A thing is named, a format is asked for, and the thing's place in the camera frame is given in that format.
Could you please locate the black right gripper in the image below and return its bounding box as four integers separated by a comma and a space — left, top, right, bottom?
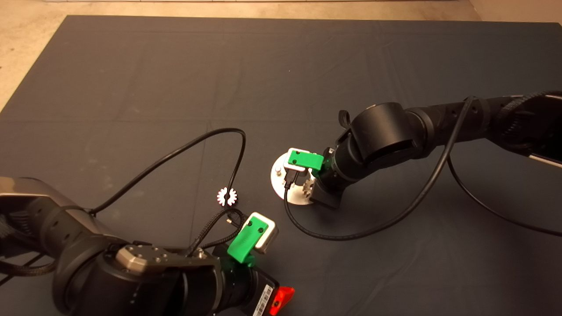
310, 148, 354, 210

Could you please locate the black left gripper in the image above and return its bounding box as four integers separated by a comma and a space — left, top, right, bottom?
222, 261, 295, 316

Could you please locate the round metal carrier plate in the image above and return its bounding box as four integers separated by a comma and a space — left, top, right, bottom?
270, 151, 317, 207

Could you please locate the dark grey table cloth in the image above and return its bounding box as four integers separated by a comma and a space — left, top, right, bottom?
0, 16, 562, 316

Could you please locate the green right camera mount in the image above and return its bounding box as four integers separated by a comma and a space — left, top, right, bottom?
288, 149, 325, 172

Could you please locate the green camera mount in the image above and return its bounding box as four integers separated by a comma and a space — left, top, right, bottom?
288, 149, 325, 172
227, 216, 269, 267

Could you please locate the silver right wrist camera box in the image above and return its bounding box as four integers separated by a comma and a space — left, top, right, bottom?
283, 148, 312, 174

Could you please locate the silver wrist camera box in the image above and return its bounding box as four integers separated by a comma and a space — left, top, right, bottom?
244, 212, 279, 255
283, 148, 312, 174

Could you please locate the thin black right camera cable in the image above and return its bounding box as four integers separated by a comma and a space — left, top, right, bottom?
283, 96, 562, 241

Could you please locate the thin black camera cable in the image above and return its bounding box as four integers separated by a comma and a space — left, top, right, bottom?
283, 96, 562, 241
90, 128, 246, 211

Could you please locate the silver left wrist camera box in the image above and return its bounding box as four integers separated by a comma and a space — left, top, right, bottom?
244, 212, 279, 255

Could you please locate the green left camera mount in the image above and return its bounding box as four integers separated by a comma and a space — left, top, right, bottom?
227, 216, 269, 267

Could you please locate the thin black left camera cable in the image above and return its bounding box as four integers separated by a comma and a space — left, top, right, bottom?
90, 128, 246, 211

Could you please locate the black braided left wrist cable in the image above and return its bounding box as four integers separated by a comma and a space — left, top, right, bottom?
188, 208, 246, 257

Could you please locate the black braided left arm hose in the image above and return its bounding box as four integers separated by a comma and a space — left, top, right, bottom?
0, 259, 58, 277

